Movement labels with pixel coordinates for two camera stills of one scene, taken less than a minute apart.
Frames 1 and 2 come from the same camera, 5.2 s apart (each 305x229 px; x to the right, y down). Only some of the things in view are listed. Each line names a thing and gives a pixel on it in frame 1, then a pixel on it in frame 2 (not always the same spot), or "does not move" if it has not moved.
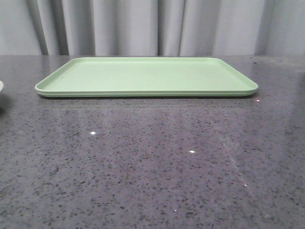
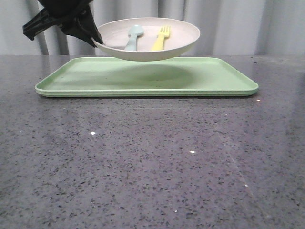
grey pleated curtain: [145, 27] does not move
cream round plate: [2, 86] → [144, 39]
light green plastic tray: [146, 77] does not move
